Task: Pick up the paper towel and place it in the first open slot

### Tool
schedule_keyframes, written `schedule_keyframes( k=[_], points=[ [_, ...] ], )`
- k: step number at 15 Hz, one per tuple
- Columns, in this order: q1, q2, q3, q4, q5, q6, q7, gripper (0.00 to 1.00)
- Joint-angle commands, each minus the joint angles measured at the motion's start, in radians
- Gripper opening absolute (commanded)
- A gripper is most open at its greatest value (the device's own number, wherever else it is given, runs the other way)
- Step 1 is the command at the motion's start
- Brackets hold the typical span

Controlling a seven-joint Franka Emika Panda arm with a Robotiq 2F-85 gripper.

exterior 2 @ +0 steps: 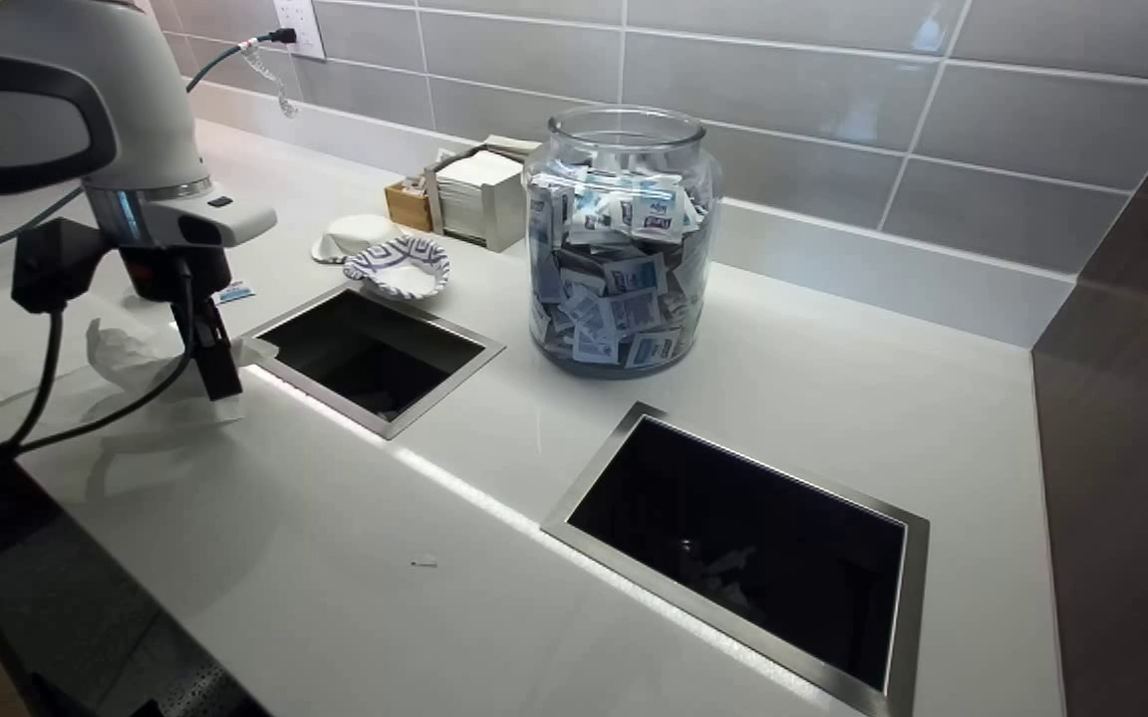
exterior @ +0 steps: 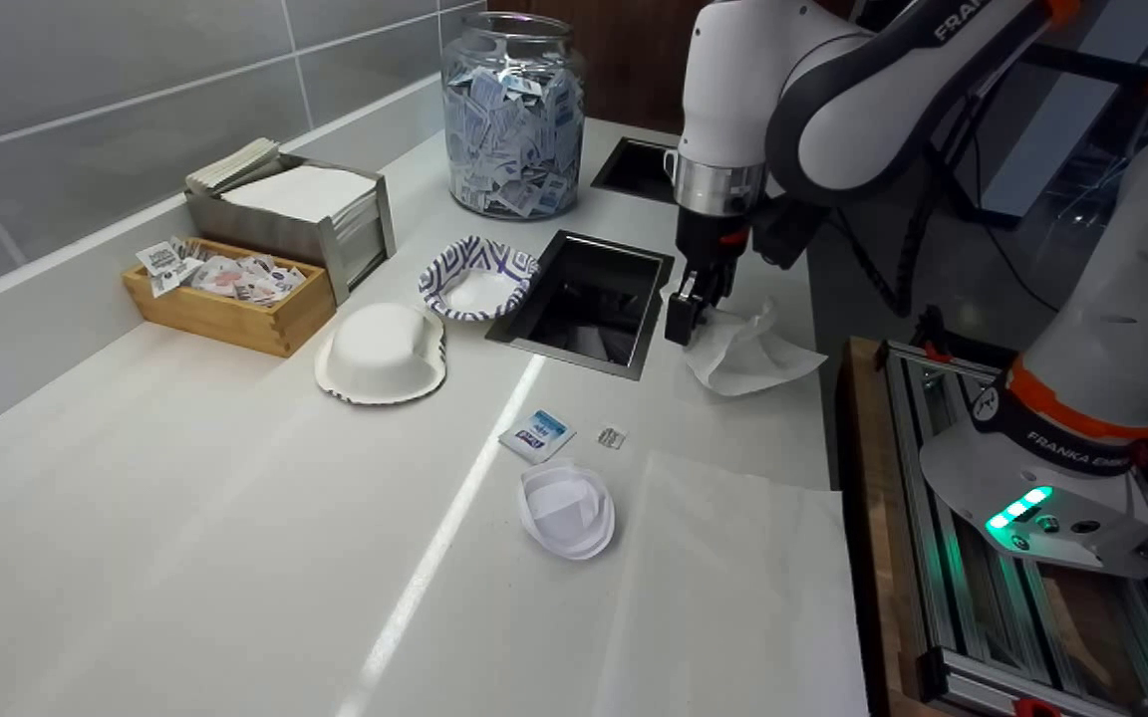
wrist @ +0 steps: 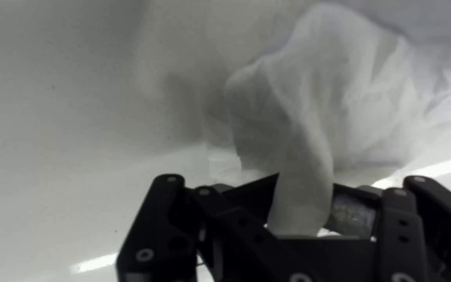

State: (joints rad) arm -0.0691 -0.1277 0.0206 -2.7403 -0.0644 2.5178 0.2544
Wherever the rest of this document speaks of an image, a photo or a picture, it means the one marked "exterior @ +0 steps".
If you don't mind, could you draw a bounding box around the blue white sugar packet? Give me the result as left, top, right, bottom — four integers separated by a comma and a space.
497, 410, 575, 468

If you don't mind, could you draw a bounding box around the flat white paper sheet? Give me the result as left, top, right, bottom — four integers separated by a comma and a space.
593, 459, 870, 717

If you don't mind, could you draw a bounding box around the white plastic lid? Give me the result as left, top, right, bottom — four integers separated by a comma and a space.
518, 463, 617, 561

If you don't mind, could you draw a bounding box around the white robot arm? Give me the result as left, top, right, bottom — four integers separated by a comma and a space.
666, 0, 1148, 580

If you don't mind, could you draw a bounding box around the wooden tray of packets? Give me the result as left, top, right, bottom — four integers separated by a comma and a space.
122, 238, 334, 360

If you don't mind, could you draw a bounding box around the white upturned paper bowl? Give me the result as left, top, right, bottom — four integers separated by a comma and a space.
314, 302, 448, 406

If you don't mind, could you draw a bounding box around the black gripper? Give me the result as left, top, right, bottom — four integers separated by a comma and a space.
666, 210, 748, 346

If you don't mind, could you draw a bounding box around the white paper towel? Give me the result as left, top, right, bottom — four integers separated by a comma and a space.
687, 302, 827, 400

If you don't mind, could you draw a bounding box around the small grey packet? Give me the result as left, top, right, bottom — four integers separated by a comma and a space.
599, 426, 626, 451

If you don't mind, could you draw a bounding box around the glass jar of packets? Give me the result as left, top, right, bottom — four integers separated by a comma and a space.
444, 14, 582, 225

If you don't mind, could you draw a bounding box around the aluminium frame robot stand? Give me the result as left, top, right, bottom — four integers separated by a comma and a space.
866, 343, 1148, 717

